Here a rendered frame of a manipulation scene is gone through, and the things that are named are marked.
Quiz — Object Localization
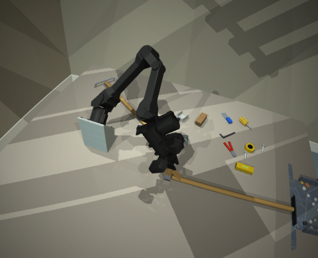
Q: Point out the brown rectangular block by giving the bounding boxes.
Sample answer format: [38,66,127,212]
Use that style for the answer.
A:
[195,112,207,127]

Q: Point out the yellow ribbed screwdriver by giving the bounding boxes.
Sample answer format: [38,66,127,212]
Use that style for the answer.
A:
[239,117,251,128]

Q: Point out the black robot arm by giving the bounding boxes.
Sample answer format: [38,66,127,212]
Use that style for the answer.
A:
[88,45,185,154]

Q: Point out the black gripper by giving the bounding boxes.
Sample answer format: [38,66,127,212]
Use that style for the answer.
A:
[148,133,179,174]

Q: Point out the red-handled pliers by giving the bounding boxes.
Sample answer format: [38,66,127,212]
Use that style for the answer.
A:
[223,141,236,157]

